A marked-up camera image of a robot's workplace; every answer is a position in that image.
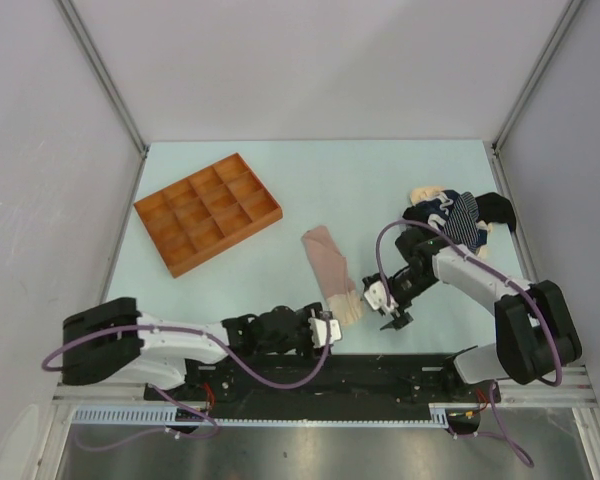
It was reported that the right aluminium frame post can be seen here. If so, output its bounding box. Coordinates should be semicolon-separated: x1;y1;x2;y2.
489;0;586;154

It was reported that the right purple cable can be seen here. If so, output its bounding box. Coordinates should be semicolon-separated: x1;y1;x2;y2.
374;219;566;469

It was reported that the aluminium frame post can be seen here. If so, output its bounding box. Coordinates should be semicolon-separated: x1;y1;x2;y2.
489;0;586;154
54;0;149;159

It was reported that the orange compartment tray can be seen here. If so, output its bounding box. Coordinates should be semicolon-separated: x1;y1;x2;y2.
134;153;283;278

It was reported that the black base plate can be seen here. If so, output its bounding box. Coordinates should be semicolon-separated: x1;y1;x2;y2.
143;354;508;419

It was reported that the black underwear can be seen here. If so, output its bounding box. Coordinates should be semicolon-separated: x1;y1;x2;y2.
475;192;517;233

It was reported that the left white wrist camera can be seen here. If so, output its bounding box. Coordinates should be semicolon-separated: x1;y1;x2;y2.
309;311;342;348

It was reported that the striped navy underwear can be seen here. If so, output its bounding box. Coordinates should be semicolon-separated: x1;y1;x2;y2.
443;190;488;254

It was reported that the cream underwear in pile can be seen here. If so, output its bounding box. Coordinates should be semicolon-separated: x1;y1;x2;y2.
409;186;445;205

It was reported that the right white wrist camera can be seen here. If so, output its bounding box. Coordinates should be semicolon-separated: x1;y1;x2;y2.
363;280;398;315

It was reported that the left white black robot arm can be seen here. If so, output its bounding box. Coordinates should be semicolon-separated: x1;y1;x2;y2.
56;297;385;400

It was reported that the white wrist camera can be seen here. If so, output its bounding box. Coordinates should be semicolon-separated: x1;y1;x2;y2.
363;280;398;315
309;311;342;348

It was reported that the left aluminium frame post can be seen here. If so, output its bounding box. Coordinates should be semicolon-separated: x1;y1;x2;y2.
54;0;149;159

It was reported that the white slotted cable duct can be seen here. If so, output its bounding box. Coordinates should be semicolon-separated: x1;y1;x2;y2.
72;404;481;429

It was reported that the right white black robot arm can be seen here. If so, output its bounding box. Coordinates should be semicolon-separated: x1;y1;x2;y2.
364;221;582;401

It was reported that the navy white underwear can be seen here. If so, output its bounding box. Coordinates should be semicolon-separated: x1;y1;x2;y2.
402;189;460;230

